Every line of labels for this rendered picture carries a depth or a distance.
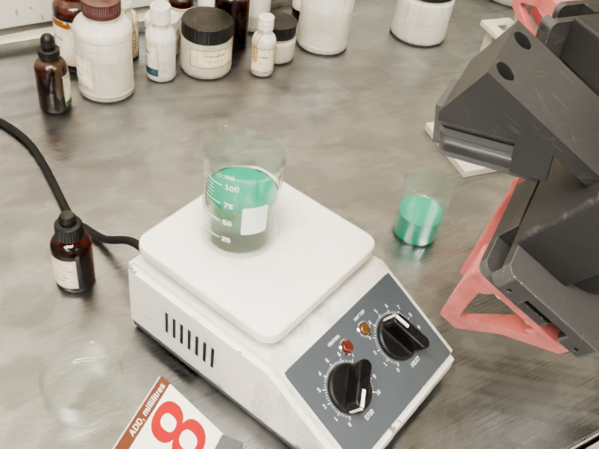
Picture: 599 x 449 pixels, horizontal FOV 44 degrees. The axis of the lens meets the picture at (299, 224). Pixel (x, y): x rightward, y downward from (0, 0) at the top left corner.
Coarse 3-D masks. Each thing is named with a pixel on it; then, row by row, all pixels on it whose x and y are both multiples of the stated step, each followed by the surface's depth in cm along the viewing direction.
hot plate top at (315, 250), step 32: (288, 192) 54; (160, 224) 50; (192, 224) 50; (288, 224) 51; (320, 224) 52; (352, 224) 52; (160, 256) 48; (192, 256) 48; (288, 256) 49; (320, 256) 50; (352, 256) 50; (192, 288) 47; (224, 288) 47; (256, 288) 47; (288, 288) 47; (320, 288) 48; (256, 320) 45; (288, 320) 45
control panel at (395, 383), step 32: (384, 288) 52; (352, 320) 49; (416, 320) 52; (320, 352) 47; (352, 352) 48; (384, 352) 49; (448, 352) 52; (320, 384) 46; (384, 384) 48; (416, 384) 50; (320, 416) 45; (352, 416) 46; (384, 416) 48; (352, 448) 46
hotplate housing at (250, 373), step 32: (160, 288) 49; (352, 288) 50; (160, 320) 50; (192, 320) 48; (224, 320) 47; (320, 320) 48; (192, 352) 50; (224, 352) 47; (256, 352) 46; (288, 352) 46; (224, 384) 49; (256, 384) 47; (288, 384) 45; (256, 416) 49; (288, 416) 46; (320, 448) 45
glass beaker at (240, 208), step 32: (224, 128) 47; (256, 128) 47; (224, 160) 48; (256, 160) 49; (288, 160) 45; (224, 192) 45; (256, 192) 45; (224, 224) 46; (256, 224) 47; (224, 256) 48; (256, 256) 49
